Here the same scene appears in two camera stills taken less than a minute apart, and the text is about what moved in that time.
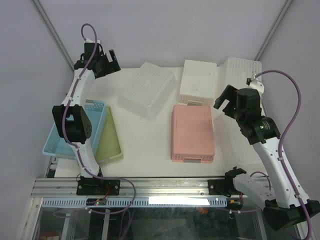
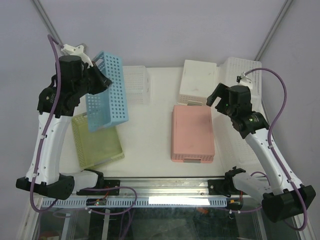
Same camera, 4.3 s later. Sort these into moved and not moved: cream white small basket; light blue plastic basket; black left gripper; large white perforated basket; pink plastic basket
Moved: black left gripper; light blue plastic basket
Not moved: large white perforated basket; pink plastic basket; cream white small basket
